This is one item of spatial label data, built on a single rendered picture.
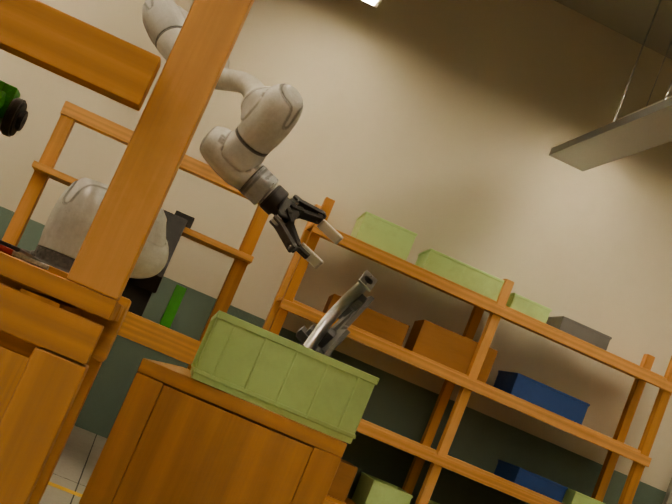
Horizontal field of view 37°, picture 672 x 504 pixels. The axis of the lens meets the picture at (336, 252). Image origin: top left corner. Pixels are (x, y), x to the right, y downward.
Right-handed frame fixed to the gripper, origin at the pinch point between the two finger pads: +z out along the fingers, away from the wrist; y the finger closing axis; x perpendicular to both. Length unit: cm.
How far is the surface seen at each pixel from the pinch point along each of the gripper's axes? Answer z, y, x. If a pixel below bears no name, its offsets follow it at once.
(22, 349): -38, -44, 54
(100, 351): -22, -56, 22
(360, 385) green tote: 27.3, -22.9, 5.6
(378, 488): 167, 315, 343
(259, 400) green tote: 12.0, -36.0, 19.1
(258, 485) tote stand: 25, -48, 28
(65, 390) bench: -20, -99, -14
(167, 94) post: -42, -65, -47
